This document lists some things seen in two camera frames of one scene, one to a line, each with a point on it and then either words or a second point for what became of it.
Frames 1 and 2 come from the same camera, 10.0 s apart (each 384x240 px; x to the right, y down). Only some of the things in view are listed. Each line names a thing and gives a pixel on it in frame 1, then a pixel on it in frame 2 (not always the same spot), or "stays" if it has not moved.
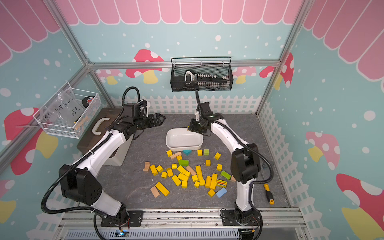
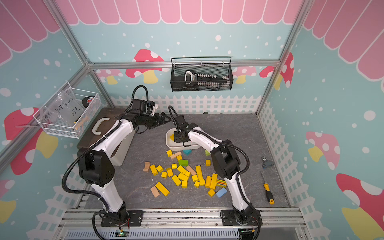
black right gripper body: (197, 126) → (177, 138)
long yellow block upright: (213, 181) stays
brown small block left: (147, 165) stays
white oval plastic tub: (181, 139) stays
